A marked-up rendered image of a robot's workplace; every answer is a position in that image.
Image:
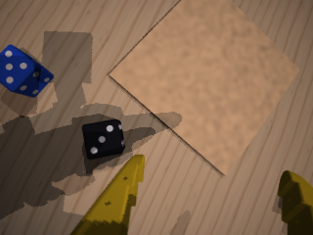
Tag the blue die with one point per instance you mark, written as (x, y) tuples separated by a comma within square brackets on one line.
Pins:
[(21, 74)]

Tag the tan mat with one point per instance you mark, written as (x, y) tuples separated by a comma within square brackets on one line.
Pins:
[(209, 74)]

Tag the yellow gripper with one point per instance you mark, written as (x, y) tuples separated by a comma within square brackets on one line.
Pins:
[(110, 214)]

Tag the black die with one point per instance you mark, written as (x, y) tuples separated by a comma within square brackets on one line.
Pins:
[(103, 138)]

